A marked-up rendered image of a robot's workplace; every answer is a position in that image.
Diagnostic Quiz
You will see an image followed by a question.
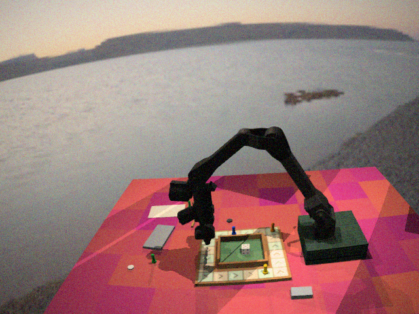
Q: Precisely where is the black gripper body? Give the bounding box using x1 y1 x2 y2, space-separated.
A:
194 201 215 240

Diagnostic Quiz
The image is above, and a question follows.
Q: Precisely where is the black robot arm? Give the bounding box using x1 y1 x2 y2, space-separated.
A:
169 126 336 243

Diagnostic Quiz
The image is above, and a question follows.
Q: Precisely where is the grey die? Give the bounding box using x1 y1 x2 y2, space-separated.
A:
242 244 250 254

